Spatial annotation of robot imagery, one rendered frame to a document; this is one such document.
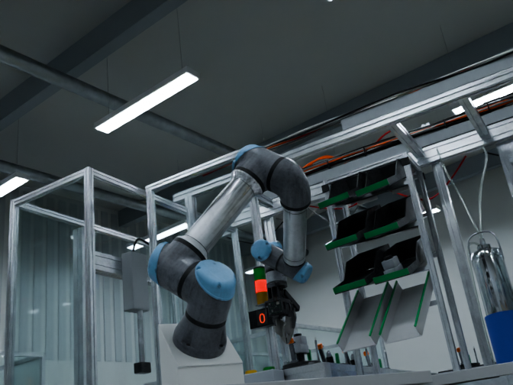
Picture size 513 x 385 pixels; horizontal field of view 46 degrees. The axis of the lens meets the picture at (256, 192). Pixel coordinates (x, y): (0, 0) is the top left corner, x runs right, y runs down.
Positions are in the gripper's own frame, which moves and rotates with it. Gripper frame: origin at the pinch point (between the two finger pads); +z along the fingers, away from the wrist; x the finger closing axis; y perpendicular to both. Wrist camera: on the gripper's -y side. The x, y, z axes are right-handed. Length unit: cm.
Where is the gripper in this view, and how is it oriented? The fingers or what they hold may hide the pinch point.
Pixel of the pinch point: (288, 340)
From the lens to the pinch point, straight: 218.6
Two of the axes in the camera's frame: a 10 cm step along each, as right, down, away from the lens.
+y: -5.1, -2.8, -8.1
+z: 1.2, 9.1, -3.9
